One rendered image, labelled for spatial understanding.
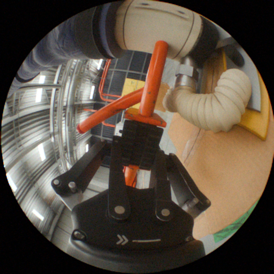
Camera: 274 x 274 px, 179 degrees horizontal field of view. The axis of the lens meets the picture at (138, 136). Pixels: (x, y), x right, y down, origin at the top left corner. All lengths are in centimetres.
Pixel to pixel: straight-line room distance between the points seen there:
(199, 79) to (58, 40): 27
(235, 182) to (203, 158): 9
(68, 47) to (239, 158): 32
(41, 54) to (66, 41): 10
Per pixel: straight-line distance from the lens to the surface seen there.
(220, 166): 17
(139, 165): 15
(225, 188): 16
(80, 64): 613
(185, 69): 18
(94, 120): 18
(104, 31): 16
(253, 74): 15
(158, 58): 15
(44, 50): 28
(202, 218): 76
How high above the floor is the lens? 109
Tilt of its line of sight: 4 degrees down
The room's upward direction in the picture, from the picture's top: 78 degrees counter-clockwise
